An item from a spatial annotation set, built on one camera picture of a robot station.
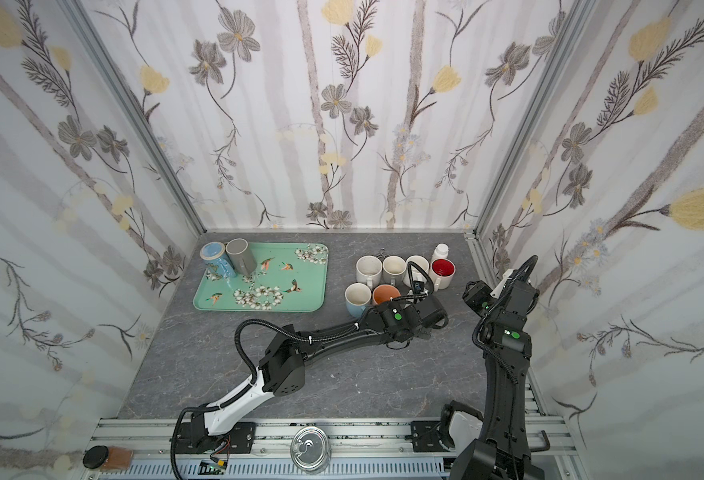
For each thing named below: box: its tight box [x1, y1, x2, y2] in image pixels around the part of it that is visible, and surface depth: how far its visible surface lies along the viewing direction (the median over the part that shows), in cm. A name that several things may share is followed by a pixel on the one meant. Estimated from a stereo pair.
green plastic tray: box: [193, 242, 329, 313], surface depth 106 cm
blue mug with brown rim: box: [200, 241, 236, 280], surface depth 102 cm
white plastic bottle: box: [431, 243, 449, 263], surface depth 106 cm
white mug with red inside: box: [430, 258, 456, 292], surface depth 103 cm
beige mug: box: [356, 255, 383, 290], surface depth 102 cm
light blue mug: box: [344, 282, 372, 318], surface depth 95 cm
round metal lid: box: [290, 426, 331, 474], surface depth 65 cm
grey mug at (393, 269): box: [382, 255, 407, 286], surface depth 101 cm
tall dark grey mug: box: [226, 238, 258, 277], surface depth 103 cm
